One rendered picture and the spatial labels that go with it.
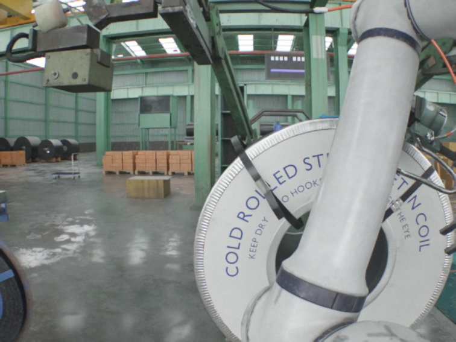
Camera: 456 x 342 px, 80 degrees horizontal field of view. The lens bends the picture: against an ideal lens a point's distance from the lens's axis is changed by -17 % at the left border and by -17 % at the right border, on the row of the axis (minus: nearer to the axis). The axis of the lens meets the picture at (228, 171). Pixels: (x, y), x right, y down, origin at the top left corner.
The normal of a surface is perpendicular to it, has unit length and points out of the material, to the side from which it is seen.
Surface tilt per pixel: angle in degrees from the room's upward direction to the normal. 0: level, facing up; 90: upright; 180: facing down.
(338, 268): 62
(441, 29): 161
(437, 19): 140
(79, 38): 90
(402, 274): 90
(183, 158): 90
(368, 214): 85
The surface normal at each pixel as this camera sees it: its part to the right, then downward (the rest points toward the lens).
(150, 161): -0.15, 0.10
